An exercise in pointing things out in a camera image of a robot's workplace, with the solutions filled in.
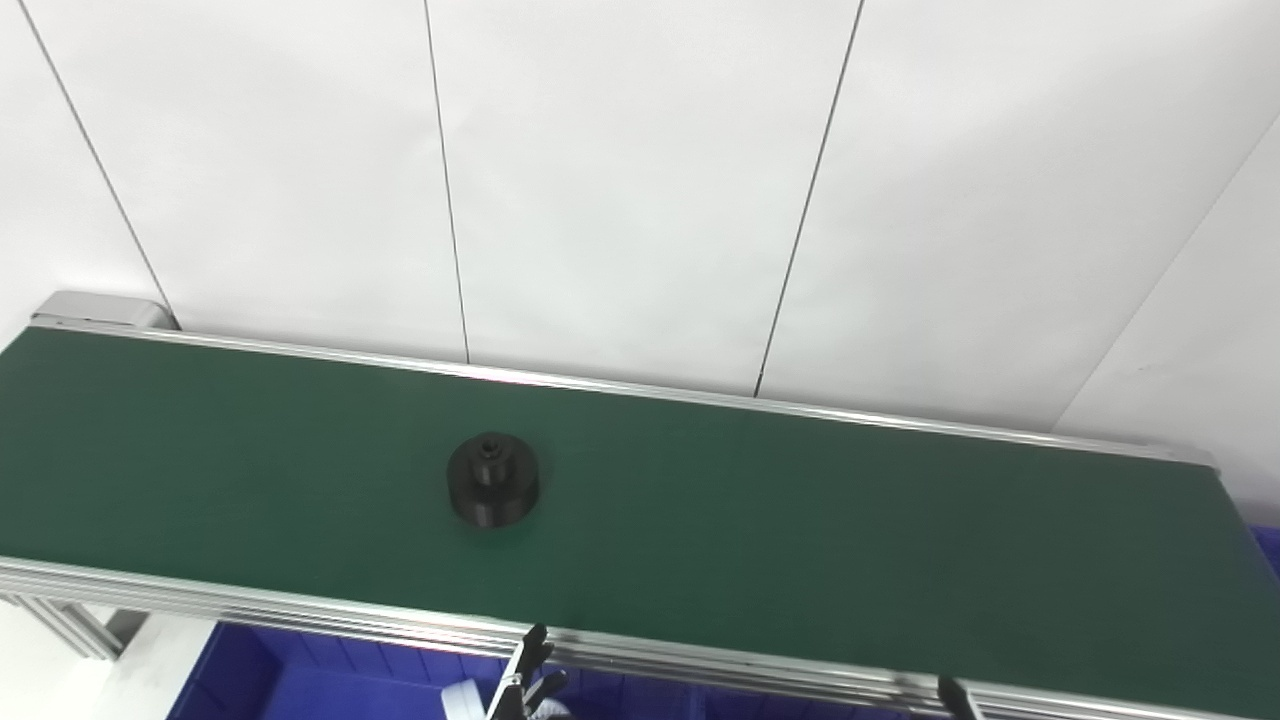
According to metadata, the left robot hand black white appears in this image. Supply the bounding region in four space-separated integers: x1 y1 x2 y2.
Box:
490 625 571 720

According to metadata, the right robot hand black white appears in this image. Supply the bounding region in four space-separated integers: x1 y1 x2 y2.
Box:
938 677 986 720

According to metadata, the black pulley part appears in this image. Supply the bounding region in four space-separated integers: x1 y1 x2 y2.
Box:
446 432 540 529

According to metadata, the blue bin with white parts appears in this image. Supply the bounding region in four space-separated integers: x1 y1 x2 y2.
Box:
165 622 661 720

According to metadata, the green conveyor belt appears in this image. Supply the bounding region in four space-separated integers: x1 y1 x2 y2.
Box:
0 292 1280 720
0 328 1280 716

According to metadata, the aluminium conveyor leg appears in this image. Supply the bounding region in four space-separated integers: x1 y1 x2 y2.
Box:
0 595 151 661

